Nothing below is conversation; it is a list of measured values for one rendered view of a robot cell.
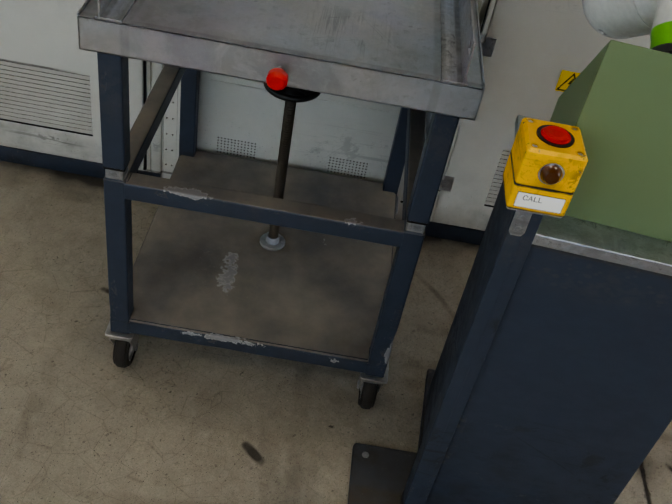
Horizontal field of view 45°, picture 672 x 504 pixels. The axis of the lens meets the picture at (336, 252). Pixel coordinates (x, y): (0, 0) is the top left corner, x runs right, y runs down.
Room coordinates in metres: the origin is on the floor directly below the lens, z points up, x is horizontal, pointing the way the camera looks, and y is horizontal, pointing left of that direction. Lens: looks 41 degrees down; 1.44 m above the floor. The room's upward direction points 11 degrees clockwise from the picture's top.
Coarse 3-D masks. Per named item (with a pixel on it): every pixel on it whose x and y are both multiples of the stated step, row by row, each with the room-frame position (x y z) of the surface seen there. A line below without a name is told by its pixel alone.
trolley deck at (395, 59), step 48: (96, 0) 1.15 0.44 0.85; (144, 0) 1.18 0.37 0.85; (192, 0) 1.21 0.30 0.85; (240, 0) 1.25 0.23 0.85; (288, 0) 1.28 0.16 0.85; (336, 0) 1.32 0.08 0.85; (384, 0) 1.36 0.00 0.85; (432, 0) 1.40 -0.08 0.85; (96, 48) 1.09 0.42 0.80; (144, 48) 1.10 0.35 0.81; (192, 48) 1.10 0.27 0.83; (240, 48) 1.10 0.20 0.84; (288, 48) 1.12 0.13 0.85; (336, 48) 1.15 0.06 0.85; (384, 48) 1.18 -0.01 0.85; (432, 48) 1.21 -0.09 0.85; (480, 48) 1.24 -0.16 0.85; (384, 96) 1.11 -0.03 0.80; (432, 96) 1.11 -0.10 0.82; (480, 96) 1.12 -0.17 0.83
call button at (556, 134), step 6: (546, 126) 0.94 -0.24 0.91; (552, 126) 0.94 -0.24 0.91; (546, 132) 0.92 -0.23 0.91; (552, 132) 0.93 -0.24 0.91; (558, 132) 0.93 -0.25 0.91; (564, 132) 0.93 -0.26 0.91; (546, 138) 0.91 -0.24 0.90; (552, 138) 0.91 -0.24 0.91; (558, 138) 0.92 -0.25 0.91; (564, 138) 0.92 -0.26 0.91; (570, 138) 0.93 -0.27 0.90
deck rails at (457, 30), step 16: (112, 0) 1.15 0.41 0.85; (128, 0) 1.16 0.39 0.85; (448, 0) 1.40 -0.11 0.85; (464, 0) 1.33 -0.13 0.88; (96, 16) 1.09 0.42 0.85; (112, 16) 1.10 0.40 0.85; (448, 16) 1.34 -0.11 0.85; (464, 16) 1.28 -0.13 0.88; (448, 32) 1.28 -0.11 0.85; (464, 32) 1.24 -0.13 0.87; (448, 48) 1.22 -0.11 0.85; (464, 48) 1.19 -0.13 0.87; (448, 64) 1.16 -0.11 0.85; (464, 64) 1.15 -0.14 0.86; (448, 80) 1.11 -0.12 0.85; (464, 80) 1.11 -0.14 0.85
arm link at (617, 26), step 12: (588, 0) 1.29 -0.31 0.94; (600, 0) 1.27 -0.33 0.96; (612, 0) 1.25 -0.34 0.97; (624, 0) 1.23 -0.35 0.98; (588, 12) 1.28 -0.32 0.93; (600, 12) 1.26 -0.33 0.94; (612, 12) 1.25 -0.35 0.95; (624, 12) 1.23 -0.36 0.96; (636, 12) 1.22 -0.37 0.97; (600, 24) 1.27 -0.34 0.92; (612, 24) 1.25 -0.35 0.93; (624, 24) 1.24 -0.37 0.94; (636, 24) 1.22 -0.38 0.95; (612, 36) 1.27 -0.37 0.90; (624, 36) 1.26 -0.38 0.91; (636, 36) 1.26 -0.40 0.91
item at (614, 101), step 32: (608, 64) 0.97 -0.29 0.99; (640, 64) 0.97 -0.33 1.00; (576, 96) 1.05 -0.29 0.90; (608, 96) 0.97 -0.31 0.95; (640, 96) 0.97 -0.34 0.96; (608, 128) 0.97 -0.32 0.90; (640, 128) 0.97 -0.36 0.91; (608, 160) 0.97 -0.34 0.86; (640, 160) 0.97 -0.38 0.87; (576, 192) 0.97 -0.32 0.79; (608, 192) 0.97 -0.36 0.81; (640, 192) 0.96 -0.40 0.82; (608, 224) 0.97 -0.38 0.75; (640, 224) 0.96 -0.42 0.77
